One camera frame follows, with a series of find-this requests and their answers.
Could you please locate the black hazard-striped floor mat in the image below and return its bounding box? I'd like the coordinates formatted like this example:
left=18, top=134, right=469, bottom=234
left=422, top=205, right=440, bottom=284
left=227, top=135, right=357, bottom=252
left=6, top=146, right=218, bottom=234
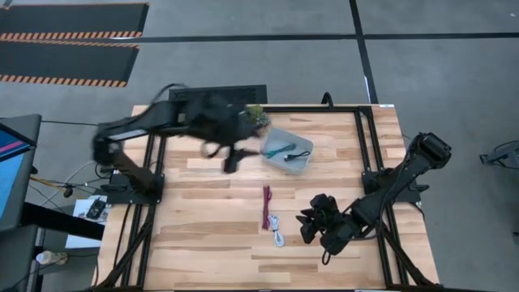
left=0, top=2, right=150, bottom=41
left=0, top=40, right=141, bottom=88

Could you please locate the black perforated box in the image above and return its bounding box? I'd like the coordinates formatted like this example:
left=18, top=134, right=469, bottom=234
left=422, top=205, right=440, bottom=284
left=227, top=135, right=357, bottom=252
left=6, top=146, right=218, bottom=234
left=168, top=84, right=268, bottom=105

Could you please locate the white paper sheet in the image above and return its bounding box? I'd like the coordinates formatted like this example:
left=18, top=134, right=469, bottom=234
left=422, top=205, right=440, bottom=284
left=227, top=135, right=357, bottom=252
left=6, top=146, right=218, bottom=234
left=64, top=194, right=110, bottom=249

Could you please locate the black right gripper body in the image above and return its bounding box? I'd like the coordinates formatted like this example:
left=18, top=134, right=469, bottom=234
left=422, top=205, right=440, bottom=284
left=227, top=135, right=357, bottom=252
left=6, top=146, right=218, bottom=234
left=310, top=193, right=362, bottom=256

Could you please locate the large computer monitor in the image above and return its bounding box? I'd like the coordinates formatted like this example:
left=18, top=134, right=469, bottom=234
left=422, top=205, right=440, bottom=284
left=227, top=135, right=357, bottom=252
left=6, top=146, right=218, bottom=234
left=0, top=113, right=43, bottom=232

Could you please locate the white USB cable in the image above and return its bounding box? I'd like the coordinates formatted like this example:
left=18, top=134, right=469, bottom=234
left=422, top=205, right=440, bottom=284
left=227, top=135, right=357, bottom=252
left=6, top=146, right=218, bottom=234
left=267, top=213, right=285, bottom=247

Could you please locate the red braided USB cable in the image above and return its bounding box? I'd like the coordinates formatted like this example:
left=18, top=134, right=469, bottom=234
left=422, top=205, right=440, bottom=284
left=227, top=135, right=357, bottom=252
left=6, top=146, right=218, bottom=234
left=261, top=185, right=273, bottom=231

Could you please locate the potted succulent plant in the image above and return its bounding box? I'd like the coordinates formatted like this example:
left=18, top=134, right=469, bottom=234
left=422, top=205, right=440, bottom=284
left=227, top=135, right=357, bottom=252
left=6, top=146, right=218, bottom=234
left=245, top=104, right=272, bottom=129

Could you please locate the black aluminium table frame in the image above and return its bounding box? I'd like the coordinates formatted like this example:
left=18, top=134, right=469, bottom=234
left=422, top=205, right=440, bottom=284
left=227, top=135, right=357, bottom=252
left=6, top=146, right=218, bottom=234
left=92, top=103, right=443, bottom=292

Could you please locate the clear plastic bin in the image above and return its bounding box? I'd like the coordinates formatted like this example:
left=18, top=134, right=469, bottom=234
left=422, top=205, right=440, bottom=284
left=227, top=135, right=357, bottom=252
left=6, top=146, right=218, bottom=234
left=259, top=127, right=315, bottom=176

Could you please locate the black handheld controller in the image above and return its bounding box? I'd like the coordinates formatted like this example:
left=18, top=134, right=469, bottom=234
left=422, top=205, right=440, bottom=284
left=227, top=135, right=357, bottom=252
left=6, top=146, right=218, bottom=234
left=85, top=197, right=107, bottom=221

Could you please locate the black USB cable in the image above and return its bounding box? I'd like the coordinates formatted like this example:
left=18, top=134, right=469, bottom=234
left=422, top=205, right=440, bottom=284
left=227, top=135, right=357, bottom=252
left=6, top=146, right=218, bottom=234
left=283, top=150, right=311, bottom=162

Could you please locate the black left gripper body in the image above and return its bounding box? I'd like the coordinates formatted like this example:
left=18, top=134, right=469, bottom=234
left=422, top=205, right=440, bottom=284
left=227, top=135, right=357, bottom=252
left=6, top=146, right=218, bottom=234
left=186, top=97, right=263, bottom=147

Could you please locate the blue braided USB cable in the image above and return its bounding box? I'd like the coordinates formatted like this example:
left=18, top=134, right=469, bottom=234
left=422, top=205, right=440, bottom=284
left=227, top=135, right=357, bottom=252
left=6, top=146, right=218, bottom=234
left=265, top=143, right=297, bottom=160

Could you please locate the black monitor cart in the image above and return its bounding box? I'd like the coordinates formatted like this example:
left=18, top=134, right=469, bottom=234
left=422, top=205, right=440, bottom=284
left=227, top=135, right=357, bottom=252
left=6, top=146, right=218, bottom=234
left=0, top=202, right=105, bottom=292

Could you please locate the clear plastic bottle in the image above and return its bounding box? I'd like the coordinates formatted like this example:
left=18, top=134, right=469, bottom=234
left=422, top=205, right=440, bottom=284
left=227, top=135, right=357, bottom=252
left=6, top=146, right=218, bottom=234
left=35, top=250, right=69, bottom=267

